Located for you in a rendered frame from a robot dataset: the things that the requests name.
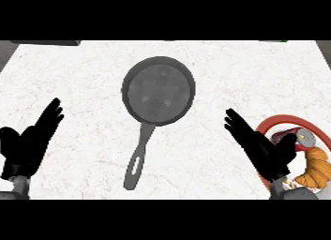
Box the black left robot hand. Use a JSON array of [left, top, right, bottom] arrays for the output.
[[0, 97, 65, 181]]

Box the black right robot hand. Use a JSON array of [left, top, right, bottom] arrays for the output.
[[223, 108, 298, 183]]

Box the golden brown croissant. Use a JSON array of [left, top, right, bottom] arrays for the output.
[[292, 146, 331, 189]]

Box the red-rimmed white plate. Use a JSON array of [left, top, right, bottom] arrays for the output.
[[254, 113, 331, 201]]

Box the dark grey frying pan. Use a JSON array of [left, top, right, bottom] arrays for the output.
[[121, 55, 196, 191]]

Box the dark red can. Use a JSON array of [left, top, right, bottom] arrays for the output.
[[270, 127, 319, 152]]

